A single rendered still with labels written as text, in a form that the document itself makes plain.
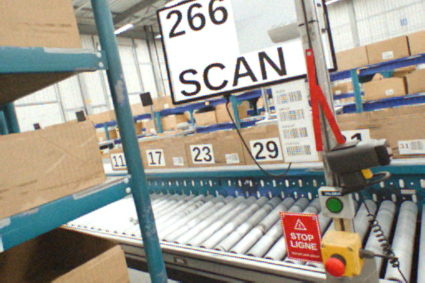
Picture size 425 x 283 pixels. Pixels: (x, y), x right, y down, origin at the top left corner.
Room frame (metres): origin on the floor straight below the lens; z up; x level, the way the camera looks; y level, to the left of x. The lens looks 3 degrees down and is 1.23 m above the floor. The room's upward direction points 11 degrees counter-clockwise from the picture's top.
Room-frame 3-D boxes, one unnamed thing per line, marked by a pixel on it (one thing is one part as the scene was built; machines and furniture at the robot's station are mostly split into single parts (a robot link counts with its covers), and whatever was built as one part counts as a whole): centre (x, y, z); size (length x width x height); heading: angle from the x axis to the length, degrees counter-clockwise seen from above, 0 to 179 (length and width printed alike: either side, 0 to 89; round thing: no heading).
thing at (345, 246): (0.64, -0.26, 0.84); 0.15 x 0.09 x 0.07; 52
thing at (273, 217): (1.15, -0.14, 0.72); 0.52 x 0.05 x 0.05; 142
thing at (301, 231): (0.73, -0.20, 0.85); 0.16 x 0.01 x 0.13; 52
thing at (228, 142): (1.78, -0.08, 0.96); 0.39 x 0.29 x 0.17; 52
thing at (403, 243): (0.87, -0.50, 0.72); 0.52 x 0.05 x 0.05; 142
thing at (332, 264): (0.62, -0.21, 0.84); 0.04 x 0.04 x 0.04; 52
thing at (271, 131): (1.54, -0.39, 0.96); 0.39 x 0.29 x 0.17; 52
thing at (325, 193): (0.68, -0.25, 0.95); 0.07 x 0.03 x 0.07; 52
